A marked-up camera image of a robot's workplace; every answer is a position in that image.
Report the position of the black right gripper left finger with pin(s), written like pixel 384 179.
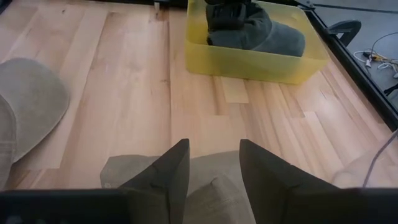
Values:
pixel 164 186

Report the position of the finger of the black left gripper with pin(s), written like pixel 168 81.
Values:
pixel 217 17
pixel 237 14

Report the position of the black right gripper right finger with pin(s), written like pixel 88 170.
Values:
pixel 267 186

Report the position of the dark grey hat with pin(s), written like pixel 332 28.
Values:
pixel 273 37

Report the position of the beige fabric hat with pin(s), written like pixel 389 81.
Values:
pixel 214 193

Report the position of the yellow translucent plastic bin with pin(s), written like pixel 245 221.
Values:
pixel 248 63

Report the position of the black office chair base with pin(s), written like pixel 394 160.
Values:
pixel 346 29

